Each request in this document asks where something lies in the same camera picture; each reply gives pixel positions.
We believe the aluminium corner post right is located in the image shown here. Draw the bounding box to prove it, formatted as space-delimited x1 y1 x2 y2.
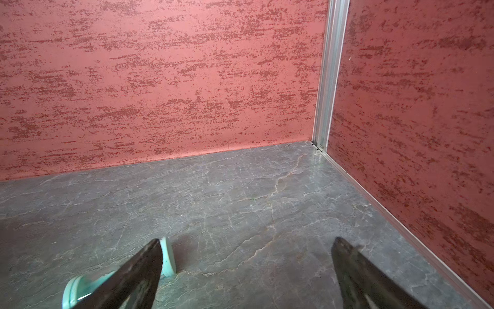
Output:
312 0 350 153

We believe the teal hourglass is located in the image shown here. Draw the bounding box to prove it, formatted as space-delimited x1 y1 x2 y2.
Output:
62 238 176 308

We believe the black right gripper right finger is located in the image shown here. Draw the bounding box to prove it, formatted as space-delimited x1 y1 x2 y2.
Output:
331 237 425 308

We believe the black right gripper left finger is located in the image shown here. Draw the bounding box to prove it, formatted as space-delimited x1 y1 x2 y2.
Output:
75 239 163 308

